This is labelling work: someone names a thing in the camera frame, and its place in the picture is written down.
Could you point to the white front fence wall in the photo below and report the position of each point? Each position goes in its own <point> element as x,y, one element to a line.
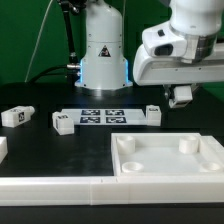
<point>111,190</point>

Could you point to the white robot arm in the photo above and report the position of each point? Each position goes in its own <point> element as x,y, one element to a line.
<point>181,51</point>

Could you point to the white square tabletop part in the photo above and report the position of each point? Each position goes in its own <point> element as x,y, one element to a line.
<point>159,154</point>

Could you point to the white left fence wall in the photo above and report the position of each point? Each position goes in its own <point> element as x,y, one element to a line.
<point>3,148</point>

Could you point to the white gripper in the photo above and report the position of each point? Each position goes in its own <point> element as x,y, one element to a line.
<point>168,71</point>

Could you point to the white sheet with tags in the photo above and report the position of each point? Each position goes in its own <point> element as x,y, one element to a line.
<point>106,116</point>

